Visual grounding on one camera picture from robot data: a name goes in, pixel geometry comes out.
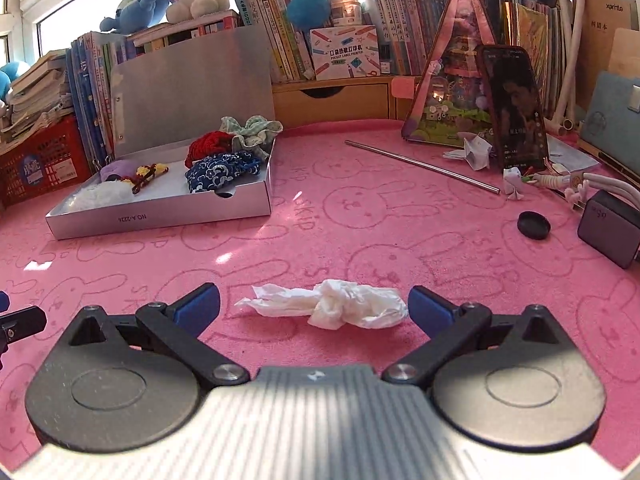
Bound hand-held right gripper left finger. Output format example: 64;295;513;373
67;282;251;388

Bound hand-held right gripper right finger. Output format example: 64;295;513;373
382;286;571;386

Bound white tissue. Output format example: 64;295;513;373
234;279;410;331

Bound blue embroidered pouch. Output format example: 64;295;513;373
184;150;262;195

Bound red yellow knot ornament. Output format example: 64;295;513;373
131;162;170;195

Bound purple fluffy ball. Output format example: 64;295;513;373
100;159;136;183

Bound red crocheted pouch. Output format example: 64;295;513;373
185;131;236;168

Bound green checked cloth pouch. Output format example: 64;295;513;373
220;115;283;161

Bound silver cardboard box with lid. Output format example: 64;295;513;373
45;27;283;241

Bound black round cap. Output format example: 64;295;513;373
517;211;552;241

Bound metal straw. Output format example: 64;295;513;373
345;140;501;195

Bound white fluffy ball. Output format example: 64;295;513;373
67;182;133;213

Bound red plastic basket with sticker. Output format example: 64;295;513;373
0;115;83;208

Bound small white figurine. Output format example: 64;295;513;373
502;167;528;202

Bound white folded paper figure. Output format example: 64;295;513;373
442;131;493;171

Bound grey power adapter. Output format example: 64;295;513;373
577;190;640;270

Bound light blue paper sheet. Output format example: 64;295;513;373
545;135;601;173

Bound black smartphone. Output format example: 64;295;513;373
474;45;550;172

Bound pile of worn books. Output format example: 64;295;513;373
0;50;76;148

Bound pink sticky note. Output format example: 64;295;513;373
391;76;422;100

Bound pink triangular toy house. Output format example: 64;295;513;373
401;0;506;150

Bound blue white cat plush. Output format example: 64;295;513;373
0;60;26;103

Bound wooden shelf with drawer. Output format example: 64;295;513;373
271;75;426;130

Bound row of blue booklets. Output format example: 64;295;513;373
67;31;138;161

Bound teal notebook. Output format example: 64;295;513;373
580;71;640;186

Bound white label printer box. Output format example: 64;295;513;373
309;25;380;80

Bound flat stack of books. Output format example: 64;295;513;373
125;9;241;51

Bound row of upright books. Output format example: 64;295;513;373
227;0;501;83

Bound shiny gold folders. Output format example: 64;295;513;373
500;0;571;121

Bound white plastic pipes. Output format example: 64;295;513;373
547;0;601;136

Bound blue elephant plush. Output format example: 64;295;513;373
99;0;173;33

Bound small glass jar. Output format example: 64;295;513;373
331;0;362;28

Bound brown cardboard box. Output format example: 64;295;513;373
580;0;640;111

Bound white charging cables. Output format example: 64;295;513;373
530;170;640;211

